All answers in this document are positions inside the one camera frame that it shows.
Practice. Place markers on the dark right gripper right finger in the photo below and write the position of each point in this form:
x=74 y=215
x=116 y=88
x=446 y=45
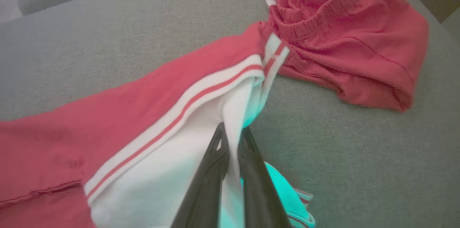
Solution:
x=258 y=199

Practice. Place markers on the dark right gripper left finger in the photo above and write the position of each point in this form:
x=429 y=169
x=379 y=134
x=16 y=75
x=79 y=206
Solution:
x=205 y=199

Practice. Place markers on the red and white striped garment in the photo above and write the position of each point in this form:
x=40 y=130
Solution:
x=107 y=113

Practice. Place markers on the red shorts with elastic waistband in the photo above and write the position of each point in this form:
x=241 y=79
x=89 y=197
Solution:
x=359 y=48

